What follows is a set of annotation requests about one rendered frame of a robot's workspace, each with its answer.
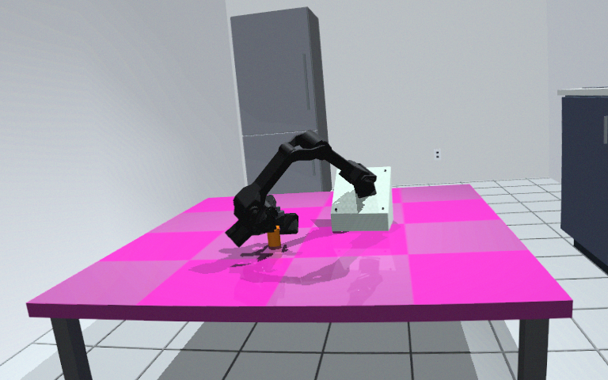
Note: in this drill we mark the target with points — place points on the orange knob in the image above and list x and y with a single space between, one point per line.
274 238

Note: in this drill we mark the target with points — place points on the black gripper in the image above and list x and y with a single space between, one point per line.
288 224

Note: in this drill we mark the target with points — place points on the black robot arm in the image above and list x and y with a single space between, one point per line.
252 203

